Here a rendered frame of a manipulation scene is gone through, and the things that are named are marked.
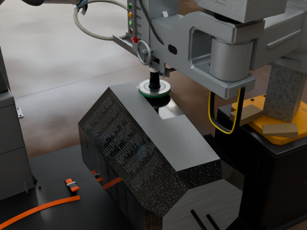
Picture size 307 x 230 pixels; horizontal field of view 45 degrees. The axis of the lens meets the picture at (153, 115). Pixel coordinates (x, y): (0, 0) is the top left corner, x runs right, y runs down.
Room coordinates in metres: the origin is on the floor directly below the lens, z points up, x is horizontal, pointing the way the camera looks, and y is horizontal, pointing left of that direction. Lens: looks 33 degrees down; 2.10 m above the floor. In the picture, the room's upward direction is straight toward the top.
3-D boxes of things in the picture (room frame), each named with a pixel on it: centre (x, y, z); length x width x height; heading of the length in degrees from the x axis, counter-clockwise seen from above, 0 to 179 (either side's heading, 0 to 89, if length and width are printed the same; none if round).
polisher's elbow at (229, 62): (1.66, -0.37, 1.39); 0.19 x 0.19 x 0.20
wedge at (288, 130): (1.87, -0.78, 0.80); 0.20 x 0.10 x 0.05; 80
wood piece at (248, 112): (2.03, -0.60, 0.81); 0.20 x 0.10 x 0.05; 125
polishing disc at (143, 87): (2.21, -0.01, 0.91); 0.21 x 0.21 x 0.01
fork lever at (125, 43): (2.30, 0.05, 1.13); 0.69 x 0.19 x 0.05; 34
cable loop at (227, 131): (1.66, -0.37, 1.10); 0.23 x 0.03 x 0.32; 34
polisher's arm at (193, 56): (1.87, -0.21, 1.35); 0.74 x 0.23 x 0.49; 34
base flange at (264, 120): (2.10, -0.85, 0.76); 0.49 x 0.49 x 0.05; 27
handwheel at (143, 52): (2.04, 0.03, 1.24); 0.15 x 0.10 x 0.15; 34
